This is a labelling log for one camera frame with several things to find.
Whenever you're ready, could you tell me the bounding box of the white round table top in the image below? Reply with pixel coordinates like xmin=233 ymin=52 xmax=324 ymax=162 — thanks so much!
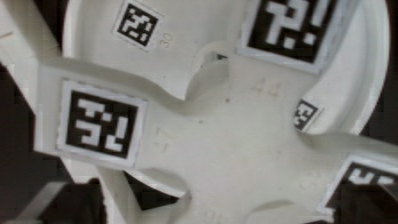
xmin=0 ymin=0 xmax=393 ymax=224

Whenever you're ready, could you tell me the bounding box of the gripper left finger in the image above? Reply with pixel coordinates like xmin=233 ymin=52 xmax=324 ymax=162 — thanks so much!
xmin=15 ymin=178 xmax=107 ymax=224

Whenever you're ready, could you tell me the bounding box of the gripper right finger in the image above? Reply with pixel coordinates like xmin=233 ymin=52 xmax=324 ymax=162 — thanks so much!
xmin=306 ymin=184 xmax=398 ymax=224

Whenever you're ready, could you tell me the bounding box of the white cross-shaped table base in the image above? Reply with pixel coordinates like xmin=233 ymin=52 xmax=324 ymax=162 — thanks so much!
xmin=33 ymin=0 xmax=398 ymax=224

